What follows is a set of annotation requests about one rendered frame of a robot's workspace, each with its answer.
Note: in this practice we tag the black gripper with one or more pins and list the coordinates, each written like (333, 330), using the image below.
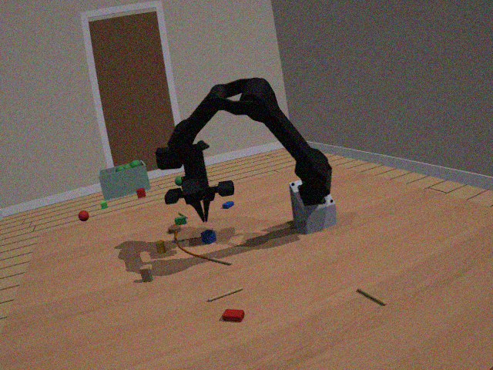
(224, 188)

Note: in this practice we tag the round wooden button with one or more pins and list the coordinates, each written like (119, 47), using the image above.
(172, 229)

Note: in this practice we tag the yellow cylinder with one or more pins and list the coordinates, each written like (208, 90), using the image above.
(160, 247)

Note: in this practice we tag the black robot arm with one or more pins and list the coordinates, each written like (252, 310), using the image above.
(259, 102)

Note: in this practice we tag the small red block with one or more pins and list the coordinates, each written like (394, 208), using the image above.
(233, 315)

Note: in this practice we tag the small green block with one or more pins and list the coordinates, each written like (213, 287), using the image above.
(180, 220)

